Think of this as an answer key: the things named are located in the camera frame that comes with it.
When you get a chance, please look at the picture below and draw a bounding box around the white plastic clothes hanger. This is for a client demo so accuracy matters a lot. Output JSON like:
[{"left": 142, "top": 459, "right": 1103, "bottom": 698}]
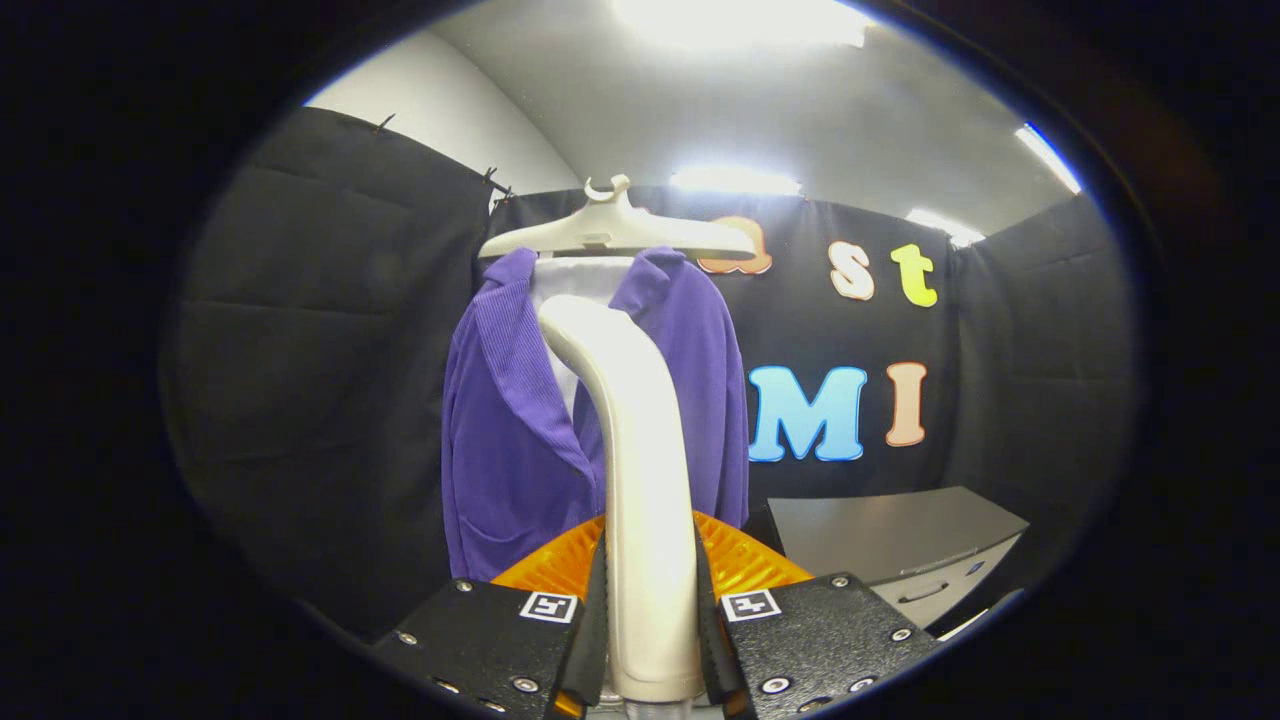
[{"left": 478, "top": 174, "right": 758, "bottom": 263}]

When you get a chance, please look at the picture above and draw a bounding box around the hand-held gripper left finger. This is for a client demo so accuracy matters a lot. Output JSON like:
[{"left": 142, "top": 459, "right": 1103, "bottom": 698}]
[{"left": 370, "top": 514, "right": 609, "bottom": 720}]

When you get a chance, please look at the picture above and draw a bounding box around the grey cabinet with drawers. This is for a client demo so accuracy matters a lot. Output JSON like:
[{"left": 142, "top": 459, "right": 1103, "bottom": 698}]
[{"left": 765, "top": 486, "right": 1031, "bottom": 633}]

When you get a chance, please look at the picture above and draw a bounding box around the long ceiling light strip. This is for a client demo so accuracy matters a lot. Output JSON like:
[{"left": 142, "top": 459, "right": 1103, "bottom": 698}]
[{"left": 668, "top": 165, "right": 803, "bottom": 198}]

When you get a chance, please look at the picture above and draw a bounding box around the small ceiling light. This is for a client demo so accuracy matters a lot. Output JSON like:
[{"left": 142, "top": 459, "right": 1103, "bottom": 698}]
[{"left": 905, "top": 207, "right": 986, "bottom": 249}]

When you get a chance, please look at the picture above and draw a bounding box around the large ceiling light panel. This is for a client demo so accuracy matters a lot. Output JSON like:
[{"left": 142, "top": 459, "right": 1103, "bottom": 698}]
[{"left": 610, "top": 0, "right": 871, "bottom": 51}]

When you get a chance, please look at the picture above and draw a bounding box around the white garment steamer head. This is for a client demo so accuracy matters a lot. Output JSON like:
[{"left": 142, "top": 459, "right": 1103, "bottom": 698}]
[{"left": 538, "top": 293, "right": 706, "bottom": 705}]

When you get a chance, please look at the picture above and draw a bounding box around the purple jacket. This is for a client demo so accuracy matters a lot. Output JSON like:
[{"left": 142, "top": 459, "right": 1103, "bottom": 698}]
[{"left": 441, "top": 246, "right": 751, "bottom": 583}]

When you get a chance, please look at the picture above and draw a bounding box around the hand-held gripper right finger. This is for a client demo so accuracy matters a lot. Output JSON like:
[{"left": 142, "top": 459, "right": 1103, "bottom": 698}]
[{"left": 693, "top": 510, "right": 941, "bottom": 720}]

